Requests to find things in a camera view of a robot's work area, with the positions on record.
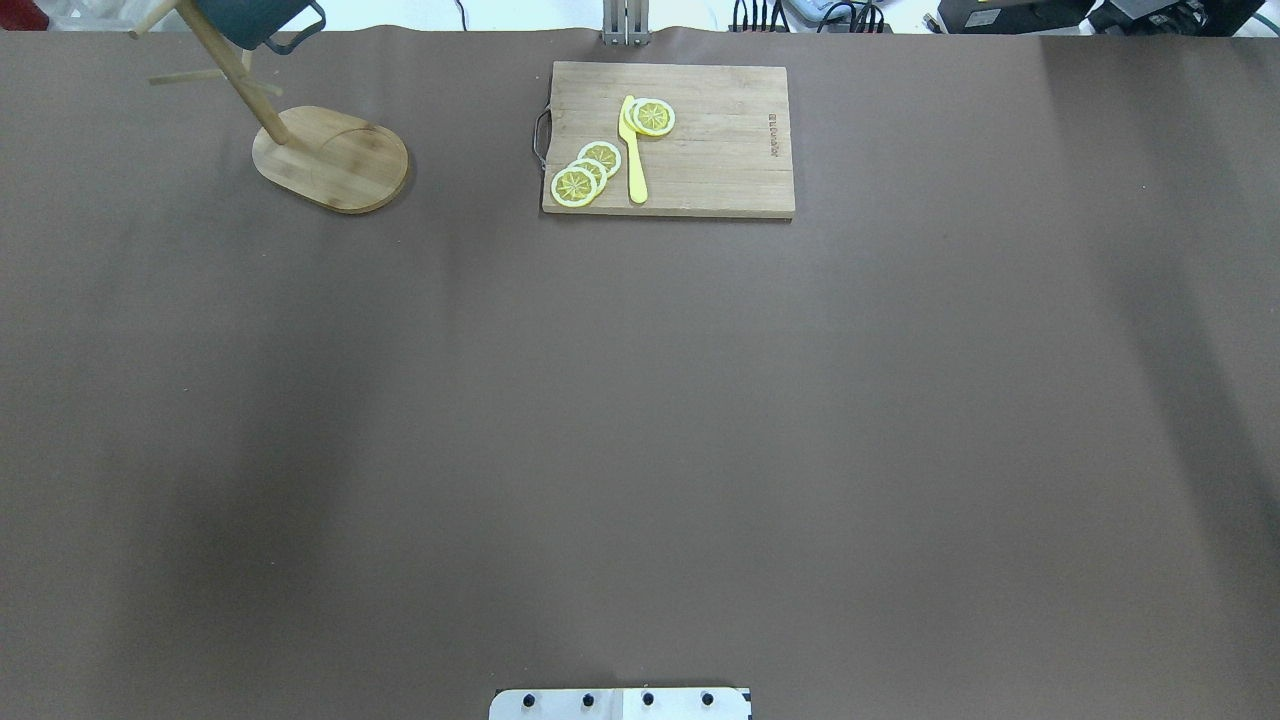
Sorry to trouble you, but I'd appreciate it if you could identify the dark teal mug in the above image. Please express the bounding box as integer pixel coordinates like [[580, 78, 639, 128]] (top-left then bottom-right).
[[195, 1, 326, 56]]

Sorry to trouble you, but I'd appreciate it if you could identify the wooden cup storage rack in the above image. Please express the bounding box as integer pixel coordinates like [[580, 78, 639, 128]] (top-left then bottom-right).
[[127, 1, 411, 215]]

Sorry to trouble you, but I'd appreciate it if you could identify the front lemon slice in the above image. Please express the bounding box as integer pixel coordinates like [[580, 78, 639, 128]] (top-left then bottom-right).
[[549, 167, 600, 208]]

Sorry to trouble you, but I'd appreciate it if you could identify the middle lemon slice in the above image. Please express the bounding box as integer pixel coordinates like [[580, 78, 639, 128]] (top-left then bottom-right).
[[570, 158, 609, 193]]

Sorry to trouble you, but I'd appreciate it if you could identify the rear lemon slice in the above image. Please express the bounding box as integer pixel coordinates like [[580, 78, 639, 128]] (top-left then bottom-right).
[[577, 141, 623, 178]]

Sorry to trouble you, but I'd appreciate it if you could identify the bamboo cutting board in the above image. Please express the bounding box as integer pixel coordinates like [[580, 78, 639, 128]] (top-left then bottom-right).
[[541, 60, 796, 220]]

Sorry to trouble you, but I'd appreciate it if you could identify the lemon slice by knife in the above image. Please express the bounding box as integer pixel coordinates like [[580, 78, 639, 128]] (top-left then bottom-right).
[[628, 97, 676, 137]]

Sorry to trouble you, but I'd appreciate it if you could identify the lemon slice under knife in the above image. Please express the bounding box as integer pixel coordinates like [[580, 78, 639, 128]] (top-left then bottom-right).
[[620, 96, 645, 137]]

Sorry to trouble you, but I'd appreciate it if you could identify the aluminium frame post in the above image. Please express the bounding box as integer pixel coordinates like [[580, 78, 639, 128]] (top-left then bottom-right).
[[602, 0, 652, 47]]

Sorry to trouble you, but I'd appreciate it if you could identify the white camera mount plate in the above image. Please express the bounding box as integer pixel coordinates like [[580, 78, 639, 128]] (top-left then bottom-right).
[[488, 685, 754, 719]]

